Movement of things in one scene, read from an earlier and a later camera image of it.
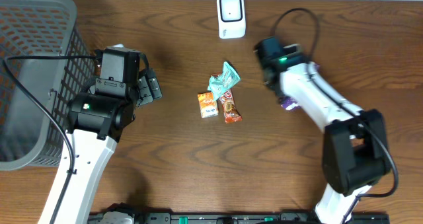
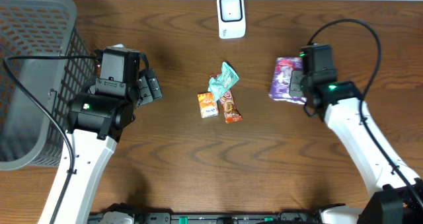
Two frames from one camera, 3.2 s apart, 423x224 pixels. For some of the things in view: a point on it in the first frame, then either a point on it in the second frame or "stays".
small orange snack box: [208, 107] stays
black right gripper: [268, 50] → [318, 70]
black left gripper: [149, 86] stays
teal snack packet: [219, 85] stays
